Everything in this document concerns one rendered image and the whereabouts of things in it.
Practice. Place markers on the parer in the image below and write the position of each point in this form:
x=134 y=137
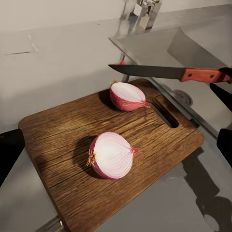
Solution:
x=209 y=75

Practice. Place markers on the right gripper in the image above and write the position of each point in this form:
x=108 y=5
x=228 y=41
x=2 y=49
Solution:
x=221 y=93

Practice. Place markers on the drop in sink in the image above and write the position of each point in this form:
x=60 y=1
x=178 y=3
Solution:
x=204 y=43

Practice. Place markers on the cutting board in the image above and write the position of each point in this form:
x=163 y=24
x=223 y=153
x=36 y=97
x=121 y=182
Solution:
x=58 y=140

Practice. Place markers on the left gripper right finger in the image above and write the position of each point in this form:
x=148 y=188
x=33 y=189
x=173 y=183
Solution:
x=224 y=143

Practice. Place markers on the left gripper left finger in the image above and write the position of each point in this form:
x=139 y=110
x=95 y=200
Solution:
x=11 y=145

